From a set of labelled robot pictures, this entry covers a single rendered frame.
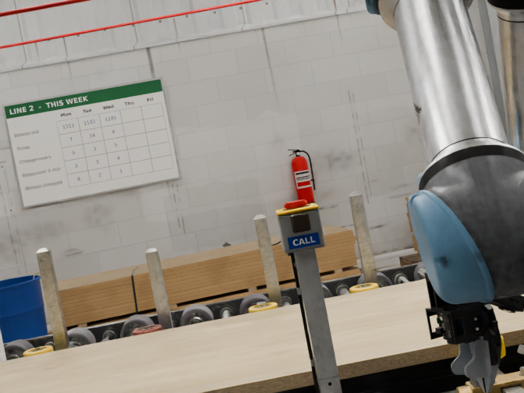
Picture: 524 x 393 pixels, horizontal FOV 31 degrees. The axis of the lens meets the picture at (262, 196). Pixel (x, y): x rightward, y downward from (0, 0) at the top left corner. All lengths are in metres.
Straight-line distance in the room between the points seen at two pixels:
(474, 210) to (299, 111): 7.90
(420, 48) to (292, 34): 7.78
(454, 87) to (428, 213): 0.17
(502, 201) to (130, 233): 7.79
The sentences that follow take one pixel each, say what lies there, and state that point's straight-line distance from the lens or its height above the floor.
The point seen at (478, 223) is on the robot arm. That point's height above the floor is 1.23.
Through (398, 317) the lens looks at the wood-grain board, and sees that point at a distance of 2.14.
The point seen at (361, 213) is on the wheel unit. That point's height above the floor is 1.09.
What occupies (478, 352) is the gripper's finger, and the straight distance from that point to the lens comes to 1.54.
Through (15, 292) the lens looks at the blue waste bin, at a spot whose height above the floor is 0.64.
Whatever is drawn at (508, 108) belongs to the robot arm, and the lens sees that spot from 1.33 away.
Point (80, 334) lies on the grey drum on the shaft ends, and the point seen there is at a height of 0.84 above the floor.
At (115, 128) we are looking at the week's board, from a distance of 8.60.
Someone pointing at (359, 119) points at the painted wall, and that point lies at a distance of 8.90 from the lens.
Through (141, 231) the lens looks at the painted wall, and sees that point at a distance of 8.63.
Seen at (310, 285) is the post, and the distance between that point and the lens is 1.59.
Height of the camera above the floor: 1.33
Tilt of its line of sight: 3 degrees down
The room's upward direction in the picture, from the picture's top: 11 degrees counter-clockwise
